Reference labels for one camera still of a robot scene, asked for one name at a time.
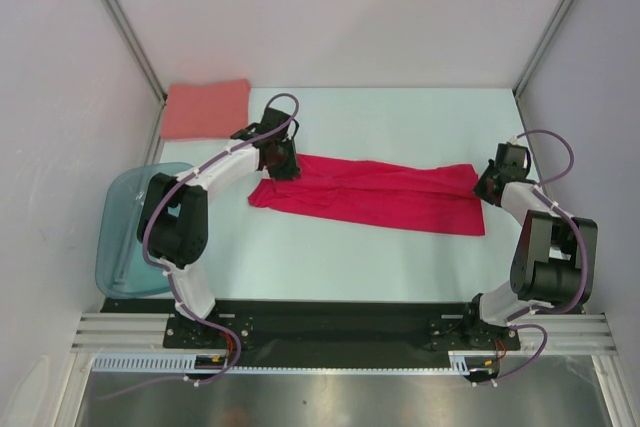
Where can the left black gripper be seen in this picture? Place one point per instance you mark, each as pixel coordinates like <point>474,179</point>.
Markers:
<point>291,171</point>

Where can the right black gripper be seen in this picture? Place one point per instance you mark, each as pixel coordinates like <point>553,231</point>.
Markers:
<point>480,189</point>

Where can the red t shirt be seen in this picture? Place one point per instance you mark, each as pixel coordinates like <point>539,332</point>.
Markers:
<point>438,200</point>

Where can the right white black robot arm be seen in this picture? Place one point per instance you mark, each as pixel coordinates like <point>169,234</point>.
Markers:
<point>553,266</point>

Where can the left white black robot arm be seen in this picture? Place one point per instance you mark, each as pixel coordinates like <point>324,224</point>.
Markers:
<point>173,227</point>

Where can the folded salmon pink t shirt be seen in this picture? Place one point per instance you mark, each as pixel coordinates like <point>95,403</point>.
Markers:
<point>208,111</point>

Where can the teal transparent plastic bin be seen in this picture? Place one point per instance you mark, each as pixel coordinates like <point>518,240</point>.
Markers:
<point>120,270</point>

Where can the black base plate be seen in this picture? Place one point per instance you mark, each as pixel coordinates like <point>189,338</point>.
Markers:
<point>325,335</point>

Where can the right aluminium frame post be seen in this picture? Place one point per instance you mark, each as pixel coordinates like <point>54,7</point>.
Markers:
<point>551,30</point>

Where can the aluminium frame post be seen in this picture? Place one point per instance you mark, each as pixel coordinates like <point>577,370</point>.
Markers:
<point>551,30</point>
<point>133,44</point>

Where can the left aluminium frame post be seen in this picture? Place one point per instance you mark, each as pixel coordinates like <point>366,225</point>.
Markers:
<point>133,44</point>

